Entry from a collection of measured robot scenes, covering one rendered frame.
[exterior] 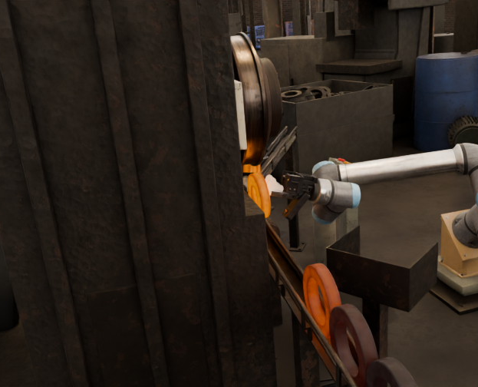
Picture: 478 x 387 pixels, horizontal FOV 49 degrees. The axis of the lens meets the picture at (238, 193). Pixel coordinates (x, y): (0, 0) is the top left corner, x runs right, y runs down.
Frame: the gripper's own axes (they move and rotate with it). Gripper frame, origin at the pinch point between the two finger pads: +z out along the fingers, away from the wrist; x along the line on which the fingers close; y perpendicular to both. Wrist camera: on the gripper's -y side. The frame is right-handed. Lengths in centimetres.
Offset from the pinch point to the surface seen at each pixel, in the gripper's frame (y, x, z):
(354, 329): -8, 75, -1
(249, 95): 30.7, 2.5, 10.0
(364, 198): -44, -183, -149
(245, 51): 43.8, -5.9, 11.5
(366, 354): -11, 79, -3
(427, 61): 69, -272, -230
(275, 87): 34.3, -6.5, -1.1
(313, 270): -6, 51, -1
